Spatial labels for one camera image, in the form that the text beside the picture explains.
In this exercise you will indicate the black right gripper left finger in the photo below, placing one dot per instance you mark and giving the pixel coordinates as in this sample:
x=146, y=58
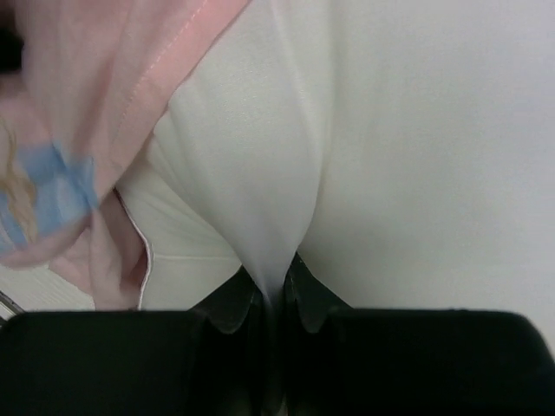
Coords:
x=202, y=361

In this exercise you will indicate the blue printed pillowcase pink inside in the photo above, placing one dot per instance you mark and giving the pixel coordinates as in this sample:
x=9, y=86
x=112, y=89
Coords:
x=95, y=78

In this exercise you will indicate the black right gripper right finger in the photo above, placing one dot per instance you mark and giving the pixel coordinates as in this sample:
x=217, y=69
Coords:
x=348, y=361

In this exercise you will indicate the white pillow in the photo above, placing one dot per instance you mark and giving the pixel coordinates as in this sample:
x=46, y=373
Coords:
x=404, y=149

